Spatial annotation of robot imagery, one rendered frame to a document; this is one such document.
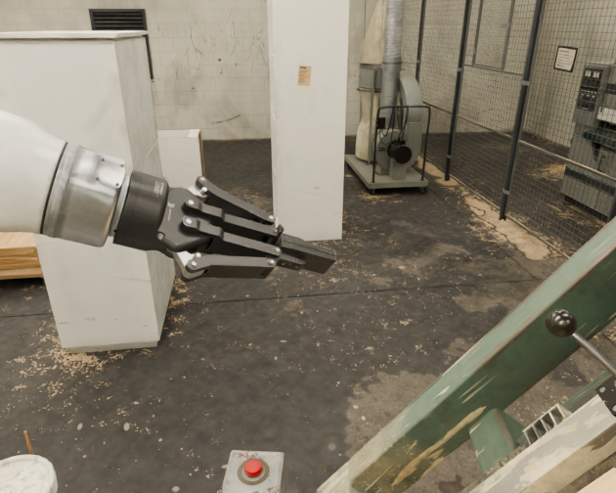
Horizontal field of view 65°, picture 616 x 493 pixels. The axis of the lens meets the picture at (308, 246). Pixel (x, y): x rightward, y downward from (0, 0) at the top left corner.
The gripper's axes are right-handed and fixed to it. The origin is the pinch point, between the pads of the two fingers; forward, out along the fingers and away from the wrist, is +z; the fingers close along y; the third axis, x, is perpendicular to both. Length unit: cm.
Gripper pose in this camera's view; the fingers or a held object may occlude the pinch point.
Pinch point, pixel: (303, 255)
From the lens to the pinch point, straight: 55.7
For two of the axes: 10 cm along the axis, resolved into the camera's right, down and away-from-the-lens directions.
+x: -4.7, 5.6, 6.8
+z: 8.8, 2.5, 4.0
